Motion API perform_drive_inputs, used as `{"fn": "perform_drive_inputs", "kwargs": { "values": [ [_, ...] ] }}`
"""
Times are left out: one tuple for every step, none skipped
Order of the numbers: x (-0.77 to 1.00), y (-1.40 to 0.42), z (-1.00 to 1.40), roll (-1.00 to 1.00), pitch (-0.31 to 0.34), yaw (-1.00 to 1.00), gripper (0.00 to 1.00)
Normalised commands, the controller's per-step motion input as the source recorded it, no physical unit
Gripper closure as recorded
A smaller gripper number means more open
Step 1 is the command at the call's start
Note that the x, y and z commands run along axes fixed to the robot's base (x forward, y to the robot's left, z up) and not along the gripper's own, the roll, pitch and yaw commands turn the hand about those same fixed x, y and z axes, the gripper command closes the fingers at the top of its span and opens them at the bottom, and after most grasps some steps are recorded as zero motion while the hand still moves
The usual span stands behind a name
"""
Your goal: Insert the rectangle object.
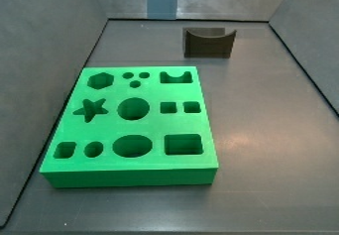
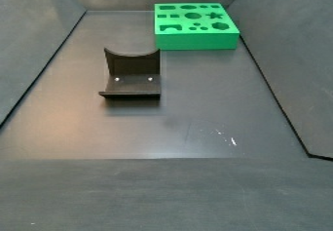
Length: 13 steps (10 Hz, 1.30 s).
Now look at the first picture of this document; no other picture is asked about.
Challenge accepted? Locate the dark concave rectangle block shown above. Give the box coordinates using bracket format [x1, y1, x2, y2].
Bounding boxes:
[182, 27, 237, 59]

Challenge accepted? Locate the green shape sorter board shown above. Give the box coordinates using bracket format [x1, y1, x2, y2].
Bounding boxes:
[39, 66, 218, 188]

